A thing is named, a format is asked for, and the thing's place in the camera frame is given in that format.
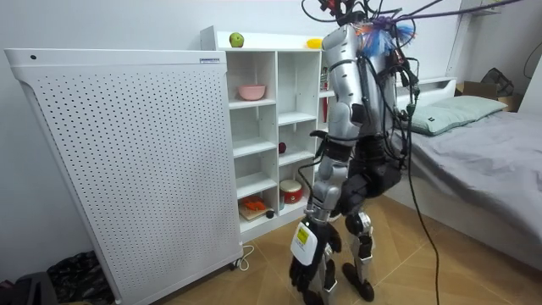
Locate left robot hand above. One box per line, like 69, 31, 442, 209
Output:
289, 213, 343, 293

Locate red and white drum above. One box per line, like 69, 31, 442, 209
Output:
279, 179, 304, 205

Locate wooden board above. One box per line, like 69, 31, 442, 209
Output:
238, 202, 272, 223

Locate orange toy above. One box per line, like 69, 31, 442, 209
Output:
241, 196, 267, 212

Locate robot body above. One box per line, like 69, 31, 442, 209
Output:
321, 8, 420, 213

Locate white shelf unit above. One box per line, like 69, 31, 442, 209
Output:
199, 25, 340, 245

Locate pink bowl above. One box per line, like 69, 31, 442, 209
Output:
237, 83, 268, 102

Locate grey bed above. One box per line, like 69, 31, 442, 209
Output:
383, 75, 542, 272

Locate light green pillow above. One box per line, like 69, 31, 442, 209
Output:
408, 95, 508, 136

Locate white perforated panel appliance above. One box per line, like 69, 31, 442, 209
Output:
3, 47, 245, 305

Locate cardboard box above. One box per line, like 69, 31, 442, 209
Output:
455, 80, 524, 114

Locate black plastic bag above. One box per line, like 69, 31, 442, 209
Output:
46, 250, 115, 305

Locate black mesh basket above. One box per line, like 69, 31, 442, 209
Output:
480, 67, 516, 97

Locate white furniture panel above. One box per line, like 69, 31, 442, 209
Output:
518, 54, 542, 114

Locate white floor cable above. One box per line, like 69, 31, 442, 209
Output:
234, 244, 256, 272

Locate black floor cable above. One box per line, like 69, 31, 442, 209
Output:
404, 105, 441, 305

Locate cable bundle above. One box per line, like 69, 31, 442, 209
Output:
301, 0, 526, 58

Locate white upright frame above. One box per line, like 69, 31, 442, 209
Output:
444, 0, 505, 80

